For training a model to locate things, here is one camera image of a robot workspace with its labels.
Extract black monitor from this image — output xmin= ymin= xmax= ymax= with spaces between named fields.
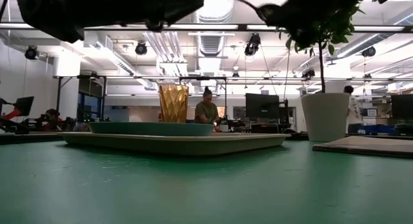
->
xmin=12 ymin=96 xmax=35 ymax=117
xmin=390 ymin=94 xmax=413 ymax=120
xmin=245 ymin=93 xmax=281 ymax=120

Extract green table mat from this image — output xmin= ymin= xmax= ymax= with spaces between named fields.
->
xmin=0 ymin=139 xmax=413 ymax=224

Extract blue storage bins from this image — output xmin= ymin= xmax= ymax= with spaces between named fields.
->
xmin=348 ymin=123 xmax=398 ymax=136

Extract silver ventilation duct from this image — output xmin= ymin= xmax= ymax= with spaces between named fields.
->
xmin=193 ymin=0 xmax=236 ymax=57

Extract amber faceted cup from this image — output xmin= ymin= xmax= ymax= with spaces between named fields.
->
xmin=158 ymin=84 xmax=190 ymax=123

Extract Acadia picture notebook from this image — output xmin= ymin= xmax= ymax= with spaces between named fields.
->
xmin=312 ymin=135 xmax=413 ymax=159

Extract white plant pot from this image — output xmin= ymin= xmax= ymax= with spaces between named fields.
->
xmin=300 ymin=92 xmax=351 ymax=143

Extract green leafy plant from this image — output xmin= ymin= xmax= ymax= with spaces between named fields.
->
xmin=277 ymin=1 xmax=367 ymax=94

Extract cream plastic tray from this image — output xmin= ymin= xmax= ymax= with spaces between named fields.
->
xmin=57 ymin=131 xmax=292 ymax=158

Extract teal round plate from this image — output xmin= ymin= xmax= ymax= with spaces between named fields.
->
xmin=87 ymin=121 xmax=216 ymax=137

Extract black ceiling spotlight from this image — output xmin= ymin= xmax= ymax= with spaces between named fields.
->
xmin=243 ymin=32 xmax=261 ymax=57
xmin=24 ymin=45 xmax=40 ymax=61
xmin=134 ymin=41 xmax=148 ymax=56
xmin=361 ymin=45 xmax=377 ymax=58

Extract background black frame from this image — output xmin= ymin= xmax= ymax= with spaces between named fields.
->
xmin=53 ymin=74 xmax=228 ymax=122

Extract person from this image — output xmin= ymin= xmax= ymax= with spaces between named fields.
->
xmin=194 ymin=86 xmax=221 ymax=125
xmin=41 ymin=108 xmax=66 ymax=131
xmin=343 ymin=85 xmax=363 ymax=125

